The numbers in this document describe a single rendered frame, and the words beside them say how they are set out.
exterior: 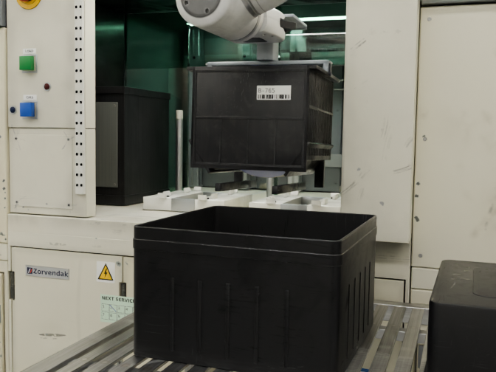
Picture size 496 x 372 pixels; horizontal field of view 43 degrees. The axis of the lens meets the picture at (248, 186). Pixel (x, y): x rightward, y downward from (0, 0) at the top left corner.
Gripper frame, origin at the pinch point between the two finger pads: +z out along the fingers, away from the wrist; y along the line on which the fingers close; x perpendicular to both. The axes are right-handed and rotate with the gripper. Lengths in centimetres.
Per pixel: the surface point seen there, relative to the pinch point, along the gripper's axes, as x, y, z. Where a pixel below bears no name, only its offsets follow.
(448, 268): -38, 34, -17
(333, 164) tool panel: -28, -5, 90
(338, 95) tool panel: -6, -4, 92
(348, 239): -32, 23, -38
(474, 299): -38, 37, -35
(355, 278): -37, 23, -33
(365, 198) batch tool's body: -29.7, 19.5, -3.1
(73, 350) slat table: -48, -13, -43
